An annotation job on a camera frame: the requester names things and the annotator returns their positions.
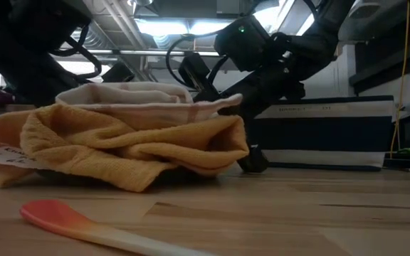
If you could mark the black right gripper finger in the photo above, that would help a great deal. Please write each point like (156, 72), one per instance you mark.
(256, 160)
(235, 108)

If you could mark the navy fabric basket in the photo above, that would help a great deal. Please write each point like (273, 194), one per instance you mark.
(326, 135)

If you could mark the white checked towel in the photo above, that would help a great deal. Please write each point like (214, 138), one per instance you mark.
(137, 106)

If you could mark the yellow towel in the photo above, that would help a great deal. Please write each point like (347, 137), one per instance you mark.
(119, 149)

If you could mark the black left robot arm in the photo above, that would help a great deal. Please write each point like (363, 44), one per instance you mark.
(16, 42)

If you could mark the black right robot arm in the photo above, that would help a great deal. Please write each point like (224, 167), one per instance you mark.
(308, 46)

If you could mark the long ceiling light tube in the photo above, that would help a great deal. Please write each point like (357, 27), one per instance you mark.
(205, 54)
(151, 52)
(100, 51)

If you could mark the white handwritten paper label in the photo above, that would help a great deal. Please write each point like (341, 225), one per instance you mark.
(5, 156)

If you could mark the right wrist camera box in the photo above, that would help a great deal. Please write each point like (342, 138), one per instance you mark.
(195, 75)

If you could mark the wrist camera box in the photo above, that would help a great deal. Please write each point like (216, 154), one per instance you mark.
(117, 73)
(195, 75)

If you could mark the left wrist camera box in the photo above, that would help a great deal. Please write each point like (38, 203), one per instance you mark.
(117, 73)

